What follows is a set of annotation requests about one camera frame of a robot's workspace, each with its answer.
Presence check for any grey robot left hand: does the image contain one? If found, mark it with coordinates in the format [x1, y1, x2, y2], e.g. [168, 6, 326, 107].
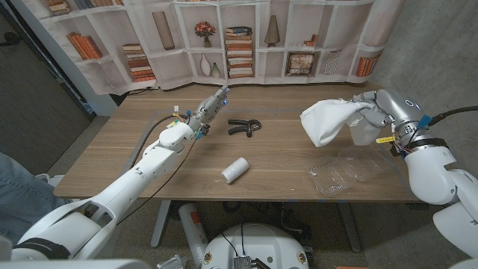
[186, 84, 229, 139]

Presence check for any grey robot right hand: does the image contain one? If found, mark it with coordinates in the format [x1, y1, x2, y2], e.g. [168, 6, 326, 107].
[350, 88, 434, 141]

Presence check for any white cloth napkin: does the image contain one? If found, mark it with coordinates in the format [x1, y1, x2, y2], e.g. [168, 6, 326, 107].
[299, 97, 382, 149]

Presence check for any black spring clamp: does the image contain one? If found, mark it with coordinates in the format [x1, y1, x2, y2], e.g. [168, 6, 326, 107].
[227, 118, 262, 138]

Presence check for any white thread spool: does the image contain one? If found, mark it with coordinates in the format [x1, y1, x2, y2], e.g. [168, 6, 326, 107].
[220, 156, 250, 185]

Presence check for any clear plastic clamshell container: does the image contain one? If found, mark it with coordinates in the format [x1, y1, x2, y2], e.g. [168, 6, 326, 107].
[308, 145, 393, 197]

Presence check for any printed bookshelf backdrop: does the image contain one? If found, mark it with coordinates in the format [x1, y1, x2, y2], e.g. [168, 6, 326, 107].
[22, 0, 406, 96]

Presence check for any white roll with orange label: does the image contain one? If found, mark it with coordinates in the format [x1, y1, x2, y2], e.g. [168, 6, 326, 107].
[178, 202, 209, 268]

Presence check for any white table leg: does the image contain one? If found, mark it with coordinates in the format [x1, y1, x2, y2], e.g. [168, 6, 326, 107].
[150, 200, 173, 249]

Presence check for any grey table leg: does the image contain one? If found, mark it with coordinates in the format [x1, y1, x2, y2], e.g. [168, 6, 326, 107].
[338, 202, 362, 253]

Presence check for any white robot torso base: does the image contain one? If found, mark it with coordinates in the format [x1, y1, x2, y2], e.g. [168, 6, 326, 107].
[200, 223, 310, 269]

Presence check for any crumpled silver wrapper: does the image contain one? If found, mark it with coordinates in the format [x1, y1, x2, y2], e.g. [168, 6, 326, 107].
[156, 254, 187, 269]

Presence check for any white chair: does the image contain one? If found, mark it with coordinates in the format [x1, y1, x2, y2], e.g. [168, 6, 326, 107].
[35, 173, 94, 225]

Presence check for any person's leg in jeans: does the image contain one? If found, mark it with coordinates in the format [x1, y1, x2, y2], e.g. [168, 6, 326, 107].
[0, 151, 72, 244]

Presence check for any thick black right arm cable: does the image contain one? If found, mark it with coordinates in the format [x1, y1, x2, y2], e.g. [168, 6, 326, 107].
[429, 105, 478, 126]

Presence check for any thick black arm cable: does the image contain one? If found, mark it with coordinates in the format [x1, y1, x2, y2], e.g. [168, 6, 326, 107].
[429, 105, 478, 126]
[128, 114, 184, 173]

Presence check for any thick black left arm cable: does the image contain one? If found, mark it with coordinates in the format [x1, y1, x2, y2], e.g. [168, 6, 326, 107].
[128, 114, 184, 173]

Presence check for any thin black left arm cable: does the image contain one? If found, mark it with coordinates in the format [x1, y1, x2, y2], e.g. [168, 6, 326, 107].
[117, 138, 198, 226]

